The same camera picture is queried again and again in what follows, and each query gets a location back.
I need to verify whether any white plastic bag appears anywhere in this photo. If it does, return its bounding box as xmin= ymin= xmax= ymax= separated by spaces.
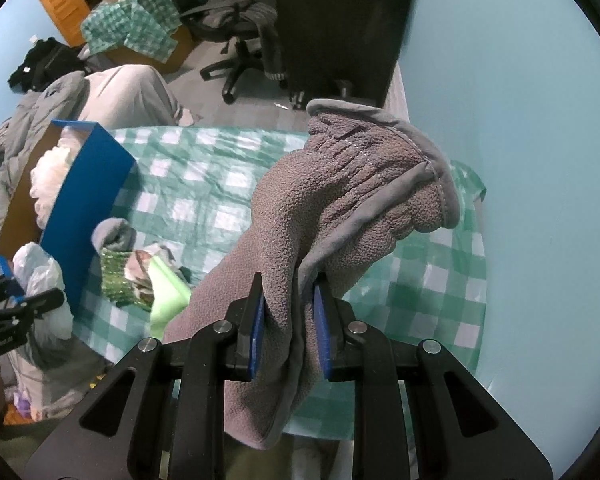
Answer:
xmin=12 ymin=242 xmax=73 ymax=344

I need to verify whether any patterned cloth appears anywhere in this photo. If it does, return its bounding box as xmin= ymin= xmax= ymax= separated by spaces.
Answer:
xmin=123 ymin=243 xmax=186 ymax=307

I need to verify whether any lime green cloth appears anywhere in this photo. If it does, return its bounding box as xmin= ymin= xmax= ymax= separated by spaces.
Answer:
xmin=147 ymin=256 xmax=192 ymax=339

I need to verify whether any white mesh bath loofah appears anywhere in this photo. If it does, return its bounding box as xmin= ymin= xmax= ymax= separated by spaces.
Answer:
xmin=30 ymin=126 xmax=87 ymax=230

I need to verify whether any grey fleece mitten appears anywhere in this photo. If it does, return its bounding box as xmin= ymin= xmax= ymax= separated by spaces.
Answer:
xmin=164 ymin=99 xmax=460 ymax=450

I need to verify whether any green knitted scrub pad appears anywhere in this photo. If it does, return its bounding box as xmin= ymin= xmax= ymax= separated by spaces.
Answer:
xmin=99 ymin=249 xmax=152 ymax=311

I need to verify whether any light grey rolled sock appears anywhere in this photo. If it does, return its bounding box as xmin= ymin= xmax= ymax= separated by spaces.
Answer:
xmin=91 ymin=218 xmax=136 ymax=255

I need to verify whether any blue cardboard box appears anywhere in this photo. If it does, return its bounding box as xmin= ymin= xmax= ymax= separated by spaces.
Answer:
xmin=0 ymin=119 xmax=135 ymax=313

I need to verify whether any grey puffer jacket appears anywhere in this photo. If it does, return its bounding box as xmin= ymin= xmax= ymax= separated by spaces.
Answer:
xmin=0 ymin=72 xmax=88 ymax=234

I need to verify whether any grey covered bed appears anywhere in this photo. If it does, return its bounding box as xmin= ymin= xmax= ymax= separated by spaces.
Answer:
xmin=76 ymin=64 xmax=199 ymax=131

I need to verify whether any black backpack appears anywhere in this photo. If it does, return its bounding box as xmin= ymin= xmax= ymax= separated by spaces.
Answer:
xmin=8 ymin=37 xmax=85 ymax=93

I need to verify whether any black office chair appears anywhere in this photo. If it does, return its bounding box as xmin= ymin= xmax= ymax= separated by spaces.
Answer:
xmin=173 ymin=0 xmax=287 ymax=105

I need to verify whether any large black cabinet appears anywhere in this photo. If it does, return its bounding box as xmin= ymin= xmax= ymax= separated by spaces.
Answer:
xmin=276 ymin=0 xmax=414 ymax=110

